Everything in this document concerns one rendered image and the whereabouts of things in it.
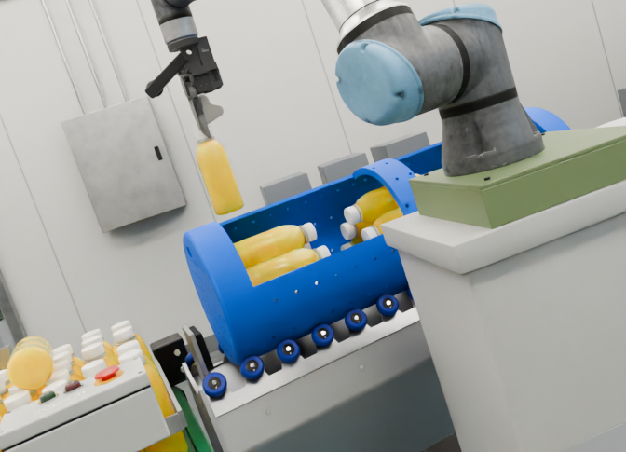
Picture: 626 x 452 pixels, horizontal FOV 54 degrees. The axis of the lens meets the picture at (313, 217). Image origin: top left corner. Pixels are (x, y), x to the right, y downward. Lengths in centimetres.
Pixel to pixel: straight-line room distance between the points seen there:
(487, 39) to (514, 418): 52
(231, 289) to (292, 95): 368
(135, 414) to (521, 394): 52
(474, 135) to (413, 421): 67
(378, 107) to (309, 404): 61
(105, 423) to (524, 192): 63
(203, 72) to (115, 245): 341
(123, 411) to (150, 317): 386
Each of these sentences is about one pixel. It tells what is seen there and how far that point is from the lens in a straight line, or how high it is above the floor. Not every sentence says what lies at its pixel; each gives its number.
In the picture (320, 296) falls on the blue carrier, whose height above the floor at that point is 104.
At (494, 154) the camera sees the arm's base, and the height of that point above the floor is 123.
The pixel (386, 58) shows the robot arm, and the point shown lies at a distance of 79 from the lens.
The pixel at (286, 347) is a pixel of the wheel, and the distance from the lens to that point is 119.
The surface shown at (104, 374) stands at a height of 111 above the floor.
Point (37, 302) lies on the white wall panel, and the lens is 486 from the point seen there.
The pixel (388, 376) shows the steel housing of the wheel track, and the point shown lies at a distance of 125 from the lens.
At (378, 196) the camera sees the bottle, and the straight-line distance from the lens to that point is 132.
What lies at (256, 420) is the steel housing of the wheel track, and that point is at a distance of 119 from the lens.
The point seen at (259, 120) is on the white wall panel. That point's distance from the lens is 466.
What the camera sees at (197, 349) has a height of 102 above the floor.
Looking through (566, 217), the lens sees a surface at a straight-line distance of 85.
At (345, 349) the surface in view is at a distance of 122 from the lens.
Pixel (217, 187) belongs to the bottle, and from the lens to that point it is 137.
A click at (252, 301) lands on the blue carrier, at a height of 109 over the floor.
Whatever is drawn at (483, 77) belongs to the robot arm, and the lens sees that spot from 91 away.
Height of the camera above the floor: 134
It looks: 7 degrees down
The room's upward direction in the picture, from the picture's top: 19 degrees counter-clockwise
